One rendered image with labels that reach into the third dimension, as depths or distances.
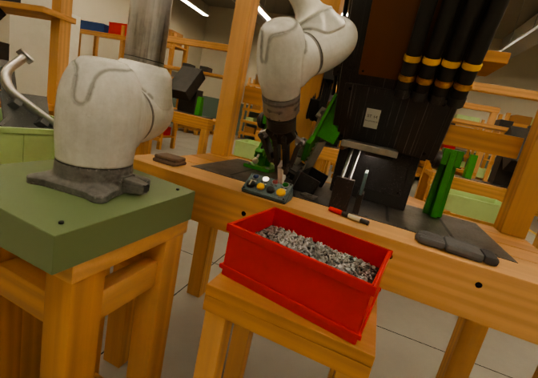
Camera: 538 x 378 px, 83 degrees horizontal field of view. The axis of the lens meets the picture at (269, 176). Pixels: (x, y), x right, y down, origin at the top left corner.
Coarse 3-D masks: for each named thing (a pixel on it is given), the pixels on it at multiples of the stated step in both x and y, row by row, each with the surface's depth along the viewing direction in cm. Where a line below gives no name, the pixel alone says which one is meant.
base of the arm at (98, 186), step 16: (32, 176) 62; (48, 176) 63; (64, 176) 62; (80, 176) 61; (96, 176) 62; (112, 176) 65; (128, 176) 68; (80, 192) 61; (96, 192) 61; (112, 192) 63; (128, 192) 67; (144, 192) 69
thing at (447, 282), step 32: (224, 192) 100; (224, 224) 101; (352, 224) 89; (384, 224) 95; (416, 256) 82; (448, 256) 79; (384, 288) 86; (416, 288) 83; (448, 288) 80; (480, 288) 77; (512, 288) 75; (480, 320) 78; (512, 320) 76
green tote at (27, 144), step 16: (0, 112) 121; (0, 128) 90; (16, 128) 93; (32, 128) 97; (0, 144) 91; (16, 144) 95; (32, 144) 98; (48, 144) 102; (0, 160) 93; (16, 160) 96; (32, 160) 100
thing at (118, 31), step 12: (84, 24) 625; (96, 24) 618; (120, 24) 599; (96, 36) 670; (108, 36) 602; (120, 36) 593; (180, 36) 594; (96, 48) 677; (120, 48) 602; (180, 48) 588; (168, 60) 570; (168, 132) 635
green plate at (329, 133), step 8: (336, 96) 106; (328, 112) 108; (320, 120) 109; (328, 120) 109; (320, 128) 110; (328, 128) 109; (336, 128) 108; (312, 136) 110; (320, 136) 111; (328, 136) 110; (336, 136) 109
